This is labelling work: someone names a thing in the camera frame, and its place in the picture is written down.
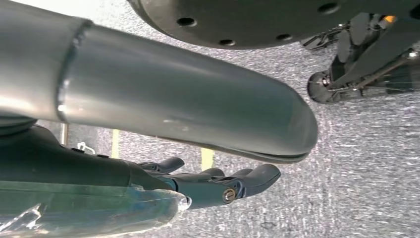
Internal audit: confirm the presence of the yellow floor tape outline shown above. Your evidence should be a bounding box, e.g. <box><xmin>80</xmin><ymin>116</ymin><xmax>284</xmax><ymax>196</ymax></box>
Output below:
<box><xmin>110</xmin><ymin>129</ymin><xmax>215</xmax><ymax>172</ymax></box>

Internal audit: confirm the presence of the black robot wheeled base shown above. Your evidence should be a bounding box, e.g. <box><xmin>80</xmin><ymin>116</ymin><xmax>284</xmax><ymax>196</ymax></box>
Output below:
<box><xmin>126</xmin><ymin>0</ymin><xmax>420</xmax><ymax>91</ymax></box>

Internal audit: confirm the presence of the black caster wheel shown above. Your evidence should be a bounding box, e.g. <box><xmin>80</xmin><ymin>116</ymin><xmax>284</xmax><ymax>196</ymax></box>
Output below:
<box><xmin>306</xmin><ymin>69</ymin><xmax>420</xmax><ymax>105</ymax></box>

